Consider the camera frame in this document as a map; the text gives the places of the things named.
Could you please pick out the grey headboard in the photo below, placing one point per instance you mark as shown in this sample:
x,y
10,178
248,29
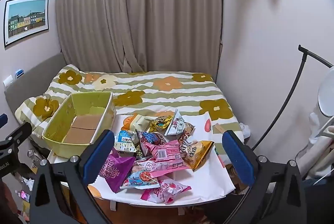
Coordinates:
x,y
28,77

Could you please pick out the blue white small device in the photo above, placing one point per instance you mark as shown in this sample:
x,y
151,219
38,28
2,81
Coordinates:
x,y
19,72

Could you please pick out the yellow chocolate snack packet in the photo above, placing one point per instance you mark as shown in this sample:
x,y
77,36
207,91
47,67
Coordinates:
x,y
160,122

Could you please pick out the pink white snack packet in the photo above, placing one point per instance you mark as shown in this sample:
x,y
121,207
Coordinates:
x,y
150,166
167,189

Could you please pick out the white fruit-print tablecloth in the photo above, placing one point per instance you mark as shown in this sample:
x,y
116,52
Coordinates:
x,y
206,182

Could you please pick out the blue white grid snack packet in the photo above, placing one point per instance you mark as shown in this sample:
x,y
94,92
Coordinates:
x,y
125,141

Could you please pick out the red blue snack packet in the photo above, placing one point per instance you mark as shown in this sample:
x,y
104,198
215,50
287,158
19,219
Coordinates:
x,y
151,138

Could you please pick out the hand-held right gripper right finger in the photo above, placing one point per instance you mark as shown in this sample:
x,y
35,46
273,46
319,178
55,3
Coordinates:
x,y
238,158

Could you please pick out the floral striped duvet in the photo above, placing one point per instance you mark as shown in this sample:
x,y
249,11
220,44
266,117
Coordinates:
x,y
161,93

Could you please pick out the beige curtain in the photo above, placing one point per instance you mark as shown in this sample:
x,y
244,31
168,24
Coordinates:
x,y
141,12

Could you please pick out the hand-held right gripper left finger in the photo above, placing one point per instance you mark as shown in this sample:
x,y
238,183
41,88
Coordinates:
x,y
96,158

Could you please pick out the green cardboard box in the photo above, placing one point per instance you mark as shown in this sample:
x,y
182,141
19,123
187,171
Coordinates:
x,y
78,124

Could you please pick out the white round lamp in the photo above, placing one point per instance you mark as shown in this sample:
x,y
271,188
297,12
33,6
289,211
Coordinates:
x,y
326,96

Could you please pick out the framed wall picture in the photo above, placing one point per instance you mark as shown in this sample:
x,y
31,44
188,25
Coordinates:
x,y
26,19

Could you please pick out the light blue snack packet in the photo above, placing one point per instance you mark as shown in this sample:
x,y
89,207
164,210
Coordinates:
x,y
141,180

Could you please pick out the gold snack packet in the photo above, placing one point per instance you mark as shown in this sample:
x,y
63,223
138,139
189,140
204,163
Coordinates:
x,y
198,154

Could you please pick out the brown snack packet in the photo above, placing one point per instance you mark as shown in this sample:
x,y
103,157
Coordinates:
x,y
184,139

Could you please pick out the white crumpled tissue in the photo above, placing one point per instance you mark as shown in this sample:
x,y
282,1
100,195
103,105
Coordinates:
x,y
245,130

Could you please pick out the black snack packet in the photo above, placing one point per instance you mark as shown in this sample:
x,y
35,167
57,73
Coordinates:
x,y
138,152

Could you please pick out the floral striped pillow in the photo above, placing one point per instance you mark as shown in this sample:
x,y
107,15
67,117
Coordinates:
x,y
34,109

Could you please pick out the white red-label snack packet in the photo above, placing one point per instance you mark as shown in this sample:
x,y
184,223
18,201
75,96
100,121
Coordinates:
x,y
180,126

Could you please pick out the pink striped snack packet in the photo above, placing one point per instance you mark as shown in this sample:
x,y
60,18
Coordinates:
x,y
164,153

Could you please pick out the small wooden block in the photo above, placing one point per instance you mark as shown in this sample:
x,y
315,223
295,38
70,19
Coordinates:
x,y
218,128

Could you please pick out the white wall switch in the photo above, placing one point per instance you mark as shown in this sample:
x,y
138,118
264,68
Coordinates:
x,y
7,80

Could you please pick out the cream orange snack packet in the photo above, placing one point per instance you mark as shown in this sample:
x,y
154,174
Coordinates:
x,y
138,122

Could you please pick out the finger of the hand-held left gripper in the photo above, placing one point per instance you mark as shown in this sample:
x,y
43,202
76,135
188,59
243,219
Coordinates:
x,y
2,119
19,132

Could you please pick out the purple snack packet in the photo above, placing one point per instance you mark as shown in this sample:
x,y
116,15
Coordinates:
x,y
114,169

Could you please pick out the black curved lamp stand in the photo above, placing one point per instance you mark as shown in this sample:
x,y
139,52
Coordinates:
x,y
300,75

